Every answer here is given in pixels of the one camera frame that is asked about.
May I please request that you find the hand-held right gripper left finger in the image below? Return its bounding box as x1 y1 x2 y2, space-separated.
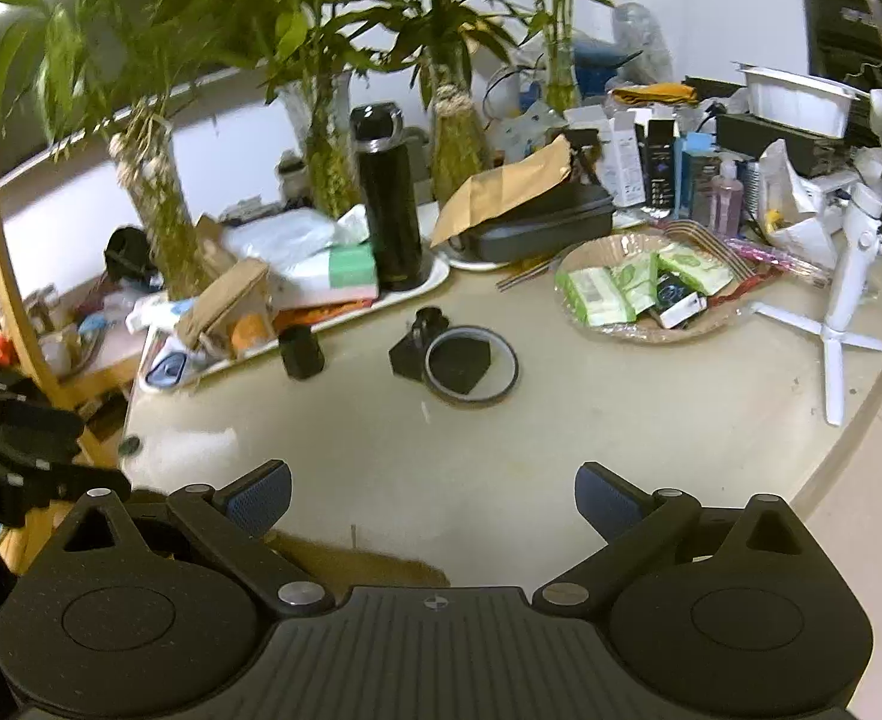
17 460 335 620

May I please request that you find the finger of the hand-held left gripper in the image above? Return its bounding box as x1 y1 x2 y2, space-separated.
36 465 131 500

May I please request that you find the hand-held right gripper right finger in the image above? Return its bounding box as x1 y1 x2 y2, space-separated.
532 463 847 618

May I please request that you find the brown cardboard piece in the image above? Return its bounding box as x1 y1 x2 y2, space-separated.
268 529 453 590

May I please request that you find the blue and white packet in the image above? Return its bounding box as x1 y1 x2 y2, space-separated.
145 349 209 392

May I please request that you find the small black cylinder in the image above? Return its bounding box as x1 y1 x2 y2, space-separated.
278 325 326 380

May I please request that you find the orange packet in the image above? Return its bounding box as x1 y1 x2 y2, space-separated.
231 310 277 355

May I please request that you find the red flat packet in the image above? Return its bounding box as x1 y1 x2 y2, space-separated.
276 298 382 328

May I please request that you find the tan fabric pouch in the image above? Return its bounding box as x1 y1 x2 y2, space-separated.
176 258 271 352

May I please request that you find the large green wipes pack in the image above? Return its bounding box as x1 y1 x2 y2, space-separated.
556 266 637 328

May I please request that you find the small black box with knob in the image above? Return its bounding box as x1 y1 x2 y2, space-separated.
389 305 493 395

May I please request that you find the small black and white box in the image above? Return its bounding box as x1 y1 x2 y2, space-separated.
649 274 710 329

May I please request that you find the black round object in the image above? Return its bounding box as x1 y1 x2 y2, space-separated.
103 226 149 280

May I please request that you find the narrow green wipes pack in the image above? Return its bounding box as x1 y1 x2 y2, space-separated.
610 251 661 316

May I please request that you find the bundle of striped sticks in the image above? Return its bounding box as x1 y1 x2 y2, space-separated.
495 255 562 292

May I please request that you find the green tissue pack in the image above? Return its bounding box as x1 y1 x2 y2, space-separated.
272 242 379 308

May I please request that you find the leaf print green wipes pack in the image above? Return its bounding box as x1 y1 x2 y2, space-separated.
655 244 734 298

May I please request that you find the wicker basket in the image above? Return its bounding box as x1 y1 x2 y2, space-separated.
553 232 751 346

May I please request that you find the tall glass vase with bamboo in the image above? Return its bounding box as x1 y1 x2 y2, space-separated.
0 0 209 301

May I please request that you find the white plastic parcel bag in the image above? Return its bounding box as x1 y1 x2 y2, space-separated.
222 208 337 265

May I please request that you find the long white tray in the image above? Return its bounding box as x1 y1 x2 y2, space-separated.
137 251 451 395

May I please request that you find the black hard case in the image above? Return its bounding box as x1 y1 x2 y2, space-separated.
456 182 616 263

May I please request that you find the pink pen in clear wrapper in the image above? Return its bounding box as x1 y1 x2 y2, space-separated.
726 236 836 286

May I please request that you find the black thermos bottle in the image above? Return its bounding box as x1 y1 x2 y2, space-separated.
349 101 425 292

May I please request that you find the pink bottle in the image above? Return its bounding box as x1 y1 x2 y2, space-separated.
707 154 746 237

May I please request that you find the brown paper envelope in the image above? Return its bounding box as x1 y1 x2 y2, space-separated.
430 135 573 247

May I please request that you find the blue carton box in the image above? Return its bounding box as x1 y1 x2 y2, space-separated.
673 131 723 222

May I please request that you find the black carton box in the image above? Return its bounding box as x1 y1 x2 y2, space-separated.
642 120 679 209

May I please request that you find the white carton box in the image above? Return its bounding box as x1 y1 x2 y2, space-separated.
565 105 648 209

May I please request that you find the wide glass vase with bamboo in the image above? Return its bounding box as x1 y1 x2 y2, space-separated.
186 0 382 220

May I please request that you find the white gimbal tripod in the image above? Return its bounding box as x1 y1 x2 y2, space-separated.
750 86 882 427

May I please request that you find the black flat device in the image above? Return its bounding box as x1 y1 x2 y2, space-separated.
715 112 862 177

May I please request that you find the yellow cloth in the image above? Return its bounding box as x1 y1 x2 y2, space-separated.
610 82 704 108

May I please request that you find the small glass vase with bamboo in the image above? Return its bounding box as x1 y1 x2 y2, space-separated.
501 0 633 115

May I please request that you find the white plastic bowl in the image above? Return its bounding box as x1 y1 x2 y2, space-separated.
733 64 869 140

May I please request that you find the clear plastic bag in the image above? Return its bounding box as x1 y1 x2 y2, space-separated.
610 4 674 85

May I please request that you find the thin black ring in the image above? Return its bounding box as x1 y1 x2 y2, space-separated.
423 325 520 404

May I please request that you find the rope neck bottle with bamboo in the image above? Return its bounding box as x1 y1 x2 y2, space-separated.
381 0 517 203

